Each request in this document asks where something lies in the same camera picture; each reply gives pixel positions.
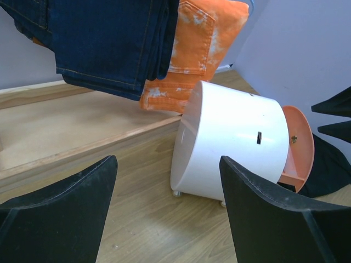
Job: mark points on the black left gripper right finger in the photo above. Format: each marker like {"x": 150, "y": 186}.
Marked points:
{"x": 272, "y": 224}

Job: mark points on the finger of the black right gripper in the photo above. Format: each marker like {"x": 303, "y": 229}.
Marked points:
{"x": 341, "y": 130}
{"x": 338, "y": 105}

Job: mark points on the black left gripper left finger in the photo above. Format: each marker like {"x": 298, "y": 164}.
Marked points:
{"x": 62, "y": 222}

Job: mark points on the white rounded drawer organizer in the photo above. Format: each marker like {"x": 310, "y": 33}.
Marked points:
{"x": 272, "y": 141}

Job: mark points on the black cloth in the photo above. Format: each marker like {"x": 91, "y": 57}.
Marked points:
{"x": 330, "y": 171}

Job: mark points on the orange white garment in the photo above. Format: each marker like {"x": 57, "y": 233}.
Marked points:
{"x": 205, "y": 32}

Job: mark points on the dark blue jeans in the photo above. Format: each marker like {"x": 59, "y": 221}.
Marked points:
{"x": 108, "y": 46}

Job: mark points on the light blue wire hanger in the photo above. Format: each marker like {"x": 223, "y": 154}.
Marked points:
{"x": 251, "y": 4}

